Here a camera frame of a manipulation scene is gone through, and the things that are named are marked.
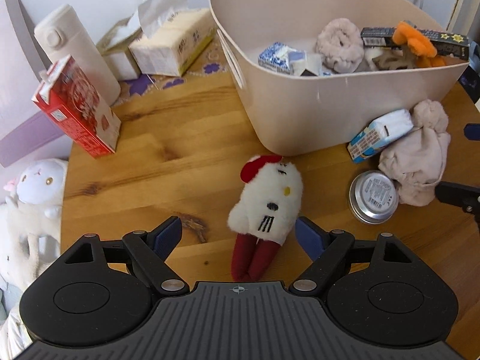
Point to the pink plush hat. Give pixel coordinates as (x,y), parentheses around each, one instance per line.
(416,162)

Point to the blue white porcelain-pattern box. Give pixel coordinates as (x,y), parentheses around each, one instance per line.
(276,58)

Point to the red white milk carton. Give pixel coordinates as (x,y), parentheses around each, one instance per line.
(67,97)

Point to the beige plastic storage bin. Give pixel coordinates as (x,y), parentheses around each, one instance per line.
(294,115)

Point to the orange cloth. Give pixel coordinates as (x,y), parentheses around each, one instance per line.
(406,36)

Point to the fluffy pink scrunchie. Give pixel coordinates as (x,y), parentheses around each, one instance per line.
(340,46)

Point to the clear plastic packet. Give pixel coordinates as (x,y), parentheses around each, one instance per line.
(304,64)

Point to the yellow tissue pack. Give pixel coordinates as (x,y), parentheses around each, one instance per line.
(173,36)

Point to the round silver tin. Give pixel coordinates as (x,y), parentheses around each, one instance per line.
(373,198)

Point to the white bunny plush toy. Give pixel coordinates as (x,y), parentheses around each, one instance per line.
(30,240)

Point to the long dark printed box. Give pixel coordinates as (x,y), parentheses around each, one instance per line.
(447,44)

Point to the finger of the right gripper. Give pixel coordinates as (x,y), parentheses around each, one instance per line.
(463,196)
(472,132)

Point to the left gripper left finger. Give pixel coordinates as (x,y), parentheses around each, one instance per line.
(167,236)

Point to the white plush doll red legs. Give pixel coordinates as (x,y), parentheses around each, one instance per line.
(265,214)

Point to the blue yellow small carton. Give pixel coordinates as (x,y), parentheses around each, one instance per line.
(379,134)

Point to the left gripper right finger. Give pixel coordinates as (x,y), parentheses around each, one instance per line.
(310,237)

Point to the white thermos bottle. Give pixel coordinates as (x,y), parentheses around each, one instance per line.
(61,33)

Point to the gold tissue box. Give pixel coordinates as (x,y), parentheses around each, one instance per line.
(114,48)

